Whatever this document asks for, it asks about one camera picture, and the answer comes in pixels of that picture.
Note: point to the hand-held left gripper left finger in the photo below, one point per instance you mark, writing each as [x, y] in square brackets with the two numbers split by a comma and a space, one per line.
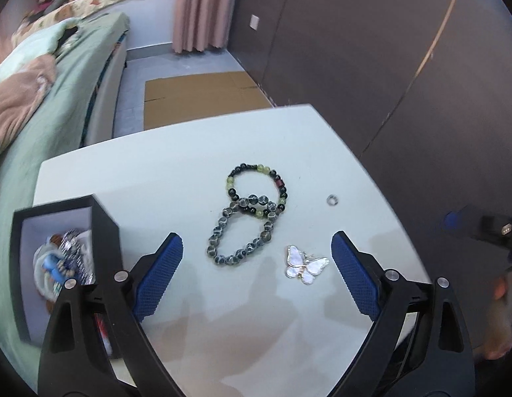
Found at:
[158, 279]

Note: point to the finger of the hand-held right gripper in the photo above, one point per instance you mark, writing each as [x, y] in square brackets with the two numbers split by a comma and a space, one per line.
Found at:
[454, 220]

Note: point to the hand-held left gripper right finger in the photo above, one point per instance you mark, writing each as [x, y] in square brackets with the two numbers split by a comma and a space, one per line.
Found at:
[357, 275]

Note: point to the white butterfly brooch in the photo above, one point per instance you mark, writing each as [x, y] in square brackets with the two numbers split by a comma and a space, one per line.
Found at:
[305, 264]

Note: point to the black jewelry box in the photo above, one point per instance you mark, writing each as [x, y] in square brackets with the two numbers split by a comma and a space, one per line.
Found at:
[107, 231]

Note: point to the person's right hand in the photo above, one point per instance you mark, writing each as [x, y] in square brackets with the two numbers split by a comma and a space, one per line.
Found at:
[503, 322]

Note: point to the blue ornament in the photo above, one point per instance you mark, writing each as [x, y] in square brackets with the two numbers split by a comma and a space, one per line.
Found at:
[52, 265]

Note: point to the flat cardboard sheet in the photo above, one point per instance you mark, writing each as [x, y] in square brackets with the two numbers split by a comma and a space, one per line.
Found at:
[198, 95]

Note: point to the bed with green sheet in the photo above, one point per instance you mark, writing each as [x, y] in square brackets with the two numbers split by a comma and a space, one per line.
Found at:
[65, 103]

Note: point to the pink floral blanket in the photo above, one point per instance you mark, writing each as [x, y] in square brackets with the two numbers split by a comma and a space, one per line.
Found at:
[20, 95]

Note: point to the white and green quilt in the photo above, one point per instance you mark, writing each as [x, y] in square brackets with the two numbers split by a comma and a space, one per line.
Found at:
[28, 49]

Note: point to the pink curtain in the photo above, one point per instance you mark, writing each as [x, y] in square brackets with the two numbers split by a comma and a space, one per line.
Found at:
[206, 8]

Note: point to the white wall socket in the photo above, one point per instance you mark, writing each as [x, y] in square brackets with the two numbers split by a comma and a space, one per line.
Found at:
[254, 22]

